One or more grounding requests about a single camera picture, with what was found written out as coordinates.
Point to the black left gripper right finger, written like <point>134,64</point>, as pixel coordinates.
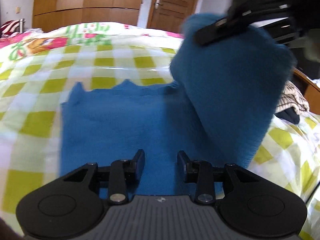
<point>201,173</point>

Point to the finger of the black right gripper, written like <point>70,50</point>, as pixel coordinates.
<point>222,30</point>

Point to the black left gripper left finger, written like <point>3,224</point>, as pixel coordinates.
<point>122,176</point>

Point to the blue knitted sweater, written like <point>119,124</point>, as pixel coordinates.
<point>218,109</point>

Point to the brown wooden door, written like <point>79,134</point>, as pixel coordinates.
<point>168,15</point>

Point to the brown wooden side cabinet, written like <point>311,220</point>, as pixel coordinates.
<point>309,90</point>

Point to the beige striped garment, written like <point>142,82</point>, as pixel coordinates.
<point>292,98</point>

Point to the black garment under striped one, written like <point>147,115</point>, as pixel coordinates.
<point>289,115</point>

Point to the brown wooden wardrobe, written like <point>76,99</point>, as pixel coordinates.
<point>52,14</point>

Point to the red white striped pillow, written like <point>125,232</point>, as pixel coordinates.
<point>12,26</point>

